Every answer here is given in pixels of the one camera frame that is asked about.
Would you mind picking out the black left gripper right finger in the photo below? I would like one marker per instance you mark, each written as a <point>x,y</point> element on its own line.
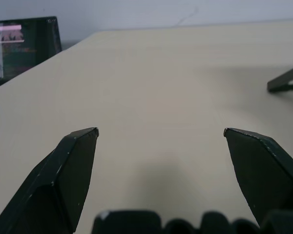
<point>263,175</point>

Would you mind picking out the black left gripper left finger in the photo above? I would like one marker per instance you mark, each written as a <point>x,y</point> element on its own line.
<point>63,175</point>

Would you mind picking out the black computer monitor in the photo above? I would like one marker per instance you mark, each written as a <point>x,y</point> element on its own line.
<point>17,50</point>

